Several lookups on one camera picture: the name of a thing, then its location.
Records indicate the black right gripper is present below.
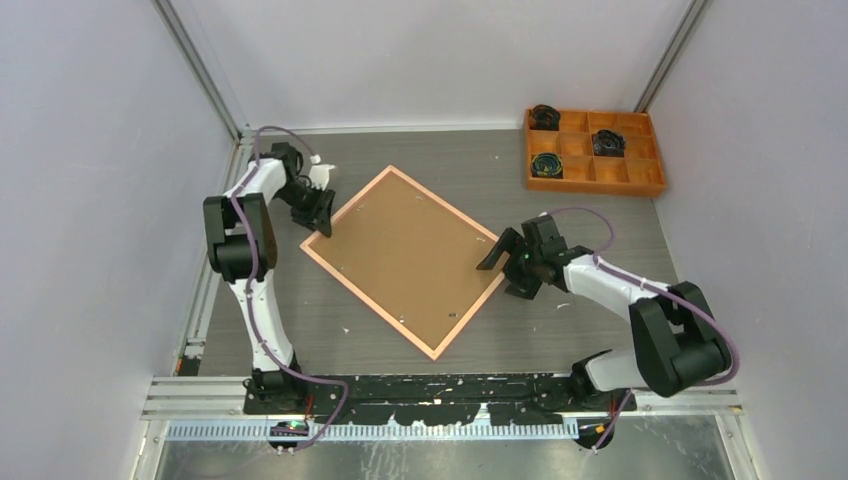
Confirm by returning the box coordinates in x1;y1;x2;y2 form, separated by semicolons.
479;227;544;300

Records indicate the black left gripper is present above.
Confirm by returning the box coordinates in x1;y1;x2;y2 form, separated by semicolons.
277;182;336;238

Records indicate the pink wooden picture frame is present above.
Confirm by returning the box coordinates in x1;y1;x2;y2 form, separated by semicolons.
299;164;507;362

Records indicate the brown backing board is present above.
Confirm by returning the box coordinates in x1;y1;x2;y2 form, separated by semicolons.
308;172;499;352

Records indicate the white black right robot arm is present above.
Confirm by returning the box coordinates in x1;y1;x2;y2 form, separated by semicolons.
477;214;738;411

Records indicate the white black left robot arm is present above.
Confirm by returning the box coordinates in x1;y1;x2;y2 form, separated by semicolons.
202;142;335;414

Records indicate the blue green tape roll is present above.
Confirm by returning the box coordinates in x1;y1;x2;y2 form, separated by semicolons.
530;152;564;179

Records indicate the orange compartment tray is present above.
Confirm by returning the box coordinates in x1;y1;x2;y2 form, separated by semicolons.
522;104;667;198

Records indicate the black tape roll top-left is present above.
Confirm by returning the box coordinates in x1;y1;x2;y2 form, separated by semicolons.
528;104;561;131

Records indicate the black tape roll middle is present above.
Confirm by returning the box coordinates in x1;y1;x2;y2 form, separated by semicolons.
592;129;626;158

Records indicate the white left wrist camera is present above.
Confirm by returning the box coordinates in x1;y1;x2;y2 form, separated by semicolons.
308;154;336;190

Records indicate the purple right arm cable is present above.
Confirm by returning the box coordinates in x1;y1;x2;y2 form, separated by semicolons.
539;206;742;455

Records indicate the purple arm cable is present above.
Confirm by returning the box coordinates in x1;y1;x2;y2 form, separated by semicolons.
539;206;742;455
228;125;351;453

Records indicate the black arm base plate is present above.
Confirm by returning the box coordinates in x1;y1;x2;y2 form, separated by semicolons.
242;373;635;426

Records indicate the aluminium left rail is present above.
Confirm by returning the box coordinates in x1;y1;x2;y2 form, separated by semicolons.
170;127;254;377

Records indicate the aluminium rail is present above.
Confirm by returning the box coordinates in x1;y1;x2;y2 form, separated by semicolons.
170;127;254;377
142;373;743;445

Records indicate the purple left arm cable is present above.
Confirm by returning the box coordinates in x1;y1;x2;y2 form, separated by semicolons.
228;125;351;453

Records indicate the aluminium front rail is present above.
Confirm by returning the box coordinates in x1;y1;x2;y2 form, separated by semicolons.
142;373;743;445

